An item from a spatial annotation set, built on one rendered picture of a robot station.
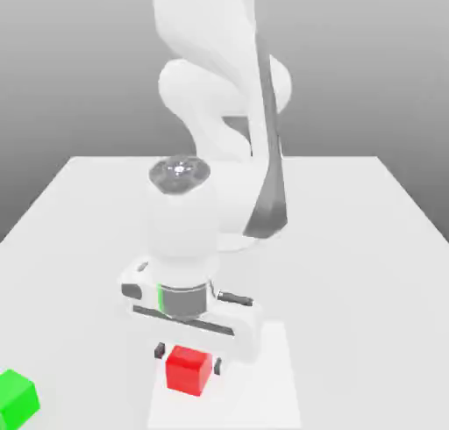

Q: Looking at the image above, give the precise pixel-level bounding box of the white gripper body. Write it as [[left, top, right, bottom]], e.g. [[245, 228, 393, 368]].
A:
[[128, 301, 264, 365]]

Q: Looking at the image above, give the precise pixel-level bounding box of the small red cube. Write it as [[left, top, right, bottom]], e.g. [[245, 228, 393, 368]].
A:
[[165, 344, 214, 398]]

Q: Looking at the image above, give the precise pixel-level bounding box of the small green cube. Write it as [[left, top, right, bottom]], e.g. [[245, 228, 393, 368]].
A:
[[0, 368, 42, 430]]

